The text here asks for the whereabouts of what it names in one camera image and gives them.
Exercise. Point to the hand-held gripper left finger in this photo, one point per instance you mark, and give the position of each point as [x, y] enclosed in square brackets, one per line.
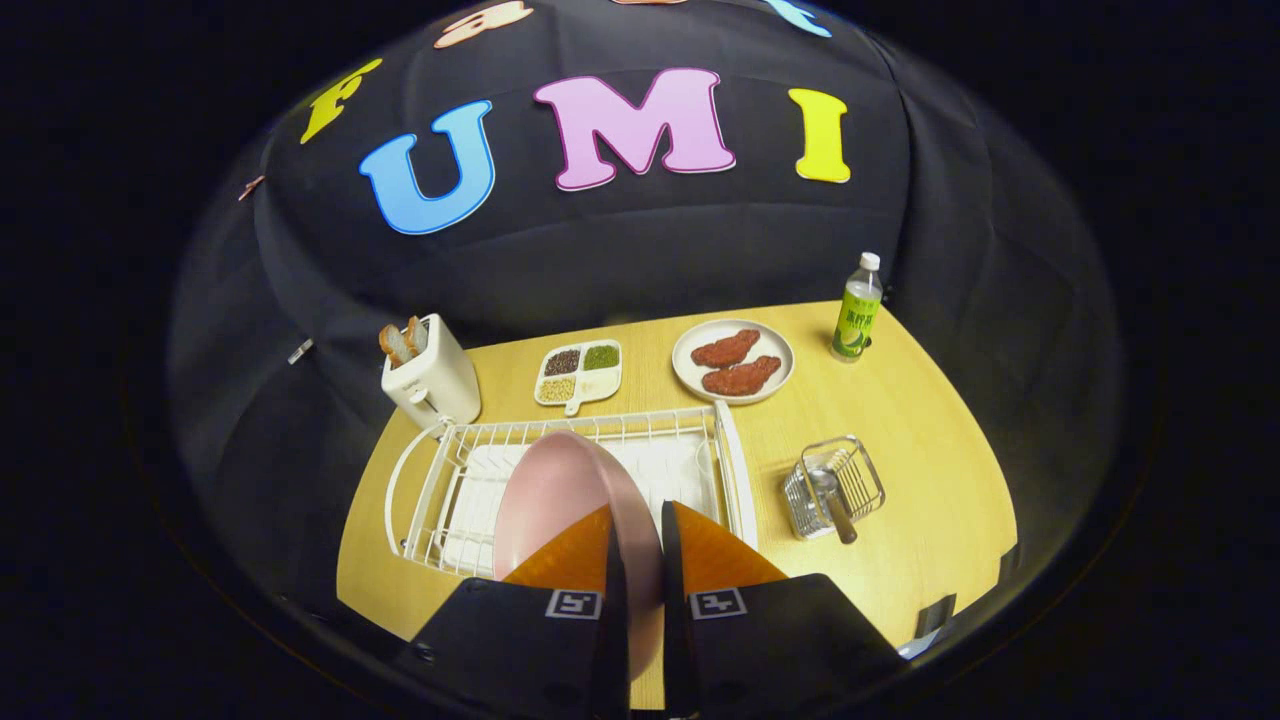
[615, 640]

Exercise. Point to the orange cloth clip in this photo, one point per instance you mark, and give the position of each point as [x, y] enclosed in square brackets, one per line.
[251, 188]

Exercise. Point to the green label drink bottle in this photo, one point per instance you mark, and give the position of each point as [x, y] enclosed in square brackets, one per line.
[857, 315]

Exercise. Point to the red-brown meat piece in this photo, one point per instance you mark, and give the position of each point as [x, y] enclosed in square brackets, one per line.
[742, 376]
[725, 349]

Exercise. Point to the white divided dish with beans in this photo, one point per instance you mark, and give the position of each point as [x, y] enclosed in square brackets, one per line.
[578, 400]

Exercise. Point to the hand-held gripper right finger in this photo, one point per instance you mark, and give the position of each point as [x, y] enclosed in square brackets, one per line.
[675, 640]

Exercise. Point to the brown toast slice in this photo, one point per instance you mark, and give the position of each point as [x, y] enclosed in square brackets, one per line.
[416, 335]
[394, 345]

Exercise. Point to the white cloth clip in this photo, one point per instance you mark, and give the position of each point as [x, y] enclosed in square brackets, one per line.
[300, 351]

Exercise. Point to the pink plate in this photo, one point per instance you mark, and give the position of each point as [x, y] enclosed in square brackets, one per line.
[560, 500]

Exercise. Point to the white round plate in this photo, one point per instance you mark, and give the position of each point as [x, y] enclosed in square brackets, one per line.
[685, 362]

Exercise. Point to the white toaster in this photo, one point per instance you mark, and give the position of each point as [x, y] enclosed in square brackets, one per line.
[435, 385]

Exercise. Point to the black backdrop cloth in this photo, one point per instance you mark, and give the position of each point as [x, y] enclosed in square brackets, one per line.
[620, 250]

